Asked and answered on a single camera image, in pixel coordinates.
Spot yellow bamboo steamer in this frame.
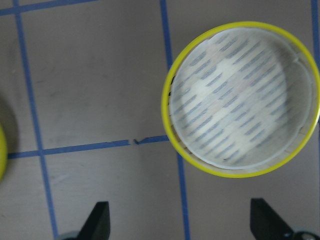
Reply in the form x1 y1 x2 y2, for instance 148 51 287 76
0 125 8 180
161 21 320 178

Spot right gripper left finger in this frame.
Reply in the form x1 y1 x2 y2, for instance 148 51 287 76
77 201 110 240

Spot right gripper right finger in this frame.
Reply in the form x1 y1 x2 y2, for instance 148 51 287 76
250 198 298 240

